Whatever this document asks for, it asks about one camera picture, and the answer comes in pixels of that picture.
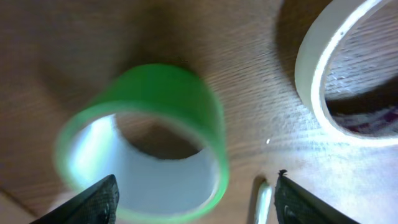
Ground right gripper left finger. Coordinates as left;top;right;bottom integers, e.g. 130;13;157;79
31;174;119;224

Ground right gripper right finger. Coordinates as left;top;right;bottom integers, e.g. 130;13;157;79
274;169;358;224

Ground grey black marker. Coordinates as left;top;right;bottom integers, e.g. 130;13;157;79
253;182;272;224

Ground green tape roll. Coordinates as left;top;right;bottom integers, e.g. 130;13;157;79
54;63;229;223

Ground white masking tape roll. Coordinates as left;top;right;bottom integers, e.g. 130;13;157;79
295;0;397;146

